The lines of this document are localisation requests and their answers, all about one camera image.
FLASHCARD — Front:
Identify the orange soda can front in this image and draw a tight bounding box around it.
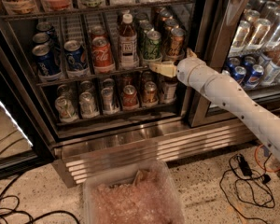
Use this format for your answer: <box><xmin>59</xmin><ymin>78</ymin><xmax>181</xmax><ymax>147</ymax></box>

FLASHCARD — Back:
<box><xmin>166</xmin><ymin>28</ymin><xmax>185</xmax><ymax>56</ymax></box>

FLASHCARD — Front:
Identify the orange soda can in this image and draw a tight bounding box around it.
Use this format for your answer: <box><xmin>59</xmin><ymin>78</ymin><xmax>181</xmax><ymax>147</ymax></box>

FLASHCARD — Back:
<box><xmin>166</xmin><ymin>28</ymin><xmax>185</xmax><ymax>56</ymax></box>
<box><xmin>162</xmin><ymin>19</ymin><xmax>179</xmax><ymax>43</ymax></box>

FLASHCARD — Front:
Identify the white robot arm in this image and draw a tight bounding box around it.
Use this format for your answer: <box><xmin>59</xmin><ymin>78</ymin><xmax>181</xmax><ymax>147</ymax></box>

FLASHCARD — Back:
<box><xmin>148</xmin><ymin>56</ymin><xmax>280</xmax><ymax>162</ymax></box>

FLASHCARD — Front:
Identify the tea bottle lower shelf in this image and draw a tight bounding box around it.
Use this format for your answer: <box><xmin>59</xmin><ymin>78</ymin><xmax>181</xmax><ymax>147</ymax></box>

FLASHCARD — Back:
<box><xmin>161</xmin><ymin>77</ymin><xmax>177</xmax><ymax>104</ymax></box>

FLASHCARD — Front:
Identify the green soda can front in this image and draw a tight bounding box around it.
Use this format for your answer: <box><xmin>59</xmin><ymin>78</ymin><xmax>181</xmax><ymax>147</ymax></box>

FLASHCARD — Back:
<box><xmin>143</xmin><ymin>31</ymin><xmax>161</xmax><ymax>66</ymax></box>

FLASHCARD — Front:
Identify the orange can lower shelf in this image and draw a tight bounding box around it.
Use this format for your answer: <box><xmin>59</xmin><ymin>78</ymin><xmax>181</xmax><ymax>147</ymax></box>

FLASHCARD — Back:
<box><xmin>142</xmin><ymin>81</ymin><xmax>158</xmax><ymax>107</ymax></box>

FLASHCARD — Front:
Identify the red can lower shelf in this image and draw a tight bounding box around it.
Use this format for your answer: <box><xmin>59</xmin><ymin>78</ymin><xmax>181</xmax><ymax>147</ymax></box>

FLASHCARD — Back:
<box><xmin>122</xmin><ymin>85</ymin><xmax>139</xmax><ymax>110</ymax></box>

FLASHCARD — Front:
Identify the brown tea bottle middle shelf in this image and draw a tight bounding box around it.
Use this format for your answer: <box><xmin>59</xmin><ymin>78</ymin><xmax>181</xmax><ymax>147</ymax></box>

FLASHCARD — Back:
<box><xmin>119</xmin><ymin>13</ymin><xmax>138</xmax><ymax>69</ymax></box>

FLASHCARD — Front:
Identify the silver can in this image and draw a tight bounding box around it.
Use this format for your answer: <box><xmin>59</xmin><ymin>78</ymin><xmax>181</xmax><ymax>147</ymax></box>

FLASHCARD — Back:
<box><xmin>101</xmin><ymin>87</ymin><xmax>119</xmax><ymax>114</ymax></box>
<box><xmin>79</xmin><ymin>91</ymin><xmax>99</xmax><ymax>119</ymax></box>
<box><xmin>55</xmin><ymin>96</ymin><xmax>78</xmax><ymax>123</ymax></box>

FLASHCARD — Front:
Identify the red cola can front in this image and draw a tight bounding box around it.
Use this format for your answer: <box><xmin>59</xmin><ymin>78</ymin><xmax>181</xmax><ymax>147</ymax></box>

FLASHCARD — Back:
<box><xmin>91</xmin><ymin>36</ymin><xmax>115</xmax><ymax>73</ymax></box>

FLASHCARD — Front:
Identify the glass fridge door right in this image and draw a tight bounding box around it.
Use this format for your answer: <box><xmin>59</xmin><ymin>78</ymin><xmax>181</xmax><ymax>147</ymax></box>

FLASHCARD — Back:
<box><xmin>195</xmin><ymin>0</ymin><xmax>280</xmax><ymax>117</ymax></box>

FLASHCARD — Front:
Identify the blue pepsi can centre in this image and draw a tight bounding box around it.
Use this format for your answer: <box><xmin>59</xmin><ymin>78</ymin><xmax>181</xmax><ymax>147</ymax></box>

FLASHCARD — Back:
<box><xmin>63</xmin><ymin>40</ymin><xmax>90</xmax><ymax>77</ymax></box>

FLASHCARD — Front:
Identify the blue pepsi can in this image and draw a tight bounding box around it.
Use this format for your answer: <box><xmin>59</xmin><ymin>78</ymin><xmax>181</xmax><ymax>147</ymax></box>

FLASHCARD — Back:
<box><xmin>32</xmin><ymin>45</ymin><xmax>62</xmax><ymax>81</ymax></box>
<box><xmin>63</xmin><ymin>40</ymin><xmax>90</xmax><ymax>77</ymax></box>

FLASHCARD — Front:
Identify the stainless fridge cabinet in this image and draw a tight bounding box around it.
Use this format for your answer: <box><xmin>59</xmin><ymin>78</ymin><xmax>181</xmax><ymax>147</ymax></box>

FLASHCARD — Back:
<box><xmin>0</xmin><ymin>0</ymin><xmax>273</xmax><ymax>187</ymax></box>

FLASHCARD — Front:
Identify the silver can lower left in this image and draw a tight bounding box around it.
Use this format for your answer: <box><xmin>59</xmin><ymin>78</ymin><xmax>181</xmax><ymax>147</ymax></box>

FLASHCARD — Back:
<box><xmin>55</xmin><ymin>96</ymin><xmax>78</xmax><ymax>123</ymax></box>

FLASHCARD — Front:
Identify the blue pepsi can left front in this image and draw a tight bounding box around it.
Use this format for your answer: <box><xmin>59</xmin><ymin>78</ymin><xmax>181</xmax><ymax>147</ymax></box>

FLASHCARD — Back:
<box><xmin>32</xmin><ymin>45</ymin><xmax>62</xmax><ymax>81</ymax></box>

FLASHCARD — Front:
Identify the clear plastic bin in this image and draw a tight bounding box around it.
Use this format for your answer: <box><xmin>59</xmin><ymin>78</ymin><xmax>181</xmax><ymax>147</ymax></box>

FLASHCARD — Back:
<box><xmin>83</xmin><ymin>161</ymin><xmax>185</xmax><ymax>224</ymax></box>

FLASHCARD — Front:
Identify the orange cable loop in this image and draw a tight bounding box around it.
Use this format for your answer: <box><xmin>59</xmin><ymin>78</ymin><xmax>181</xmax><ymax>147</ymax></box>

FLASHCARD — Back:
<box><xmin>254</xmin><ymin>143</ymin><xmax>280</xmax><ymax>174</ymax></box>

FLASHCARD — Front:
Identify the black power adapter cable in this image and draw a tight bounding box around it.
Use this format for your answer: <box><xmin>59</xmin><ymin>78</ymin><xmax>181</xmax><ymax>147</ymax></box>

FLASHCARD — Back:
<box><xmin>218</xmin><ymin>153</ymin><xmax>276</xmax><ymax>224</ymax></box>

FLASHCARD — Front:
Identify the black cable on floor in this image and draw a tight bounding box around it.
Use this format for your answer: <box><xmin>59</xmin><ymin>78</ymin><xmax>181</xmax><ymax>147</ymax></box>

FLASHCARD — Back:
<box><xmin>0</xmin><ymin>175</ymin><xmax>81</xmax><ymax>224</ymax></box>

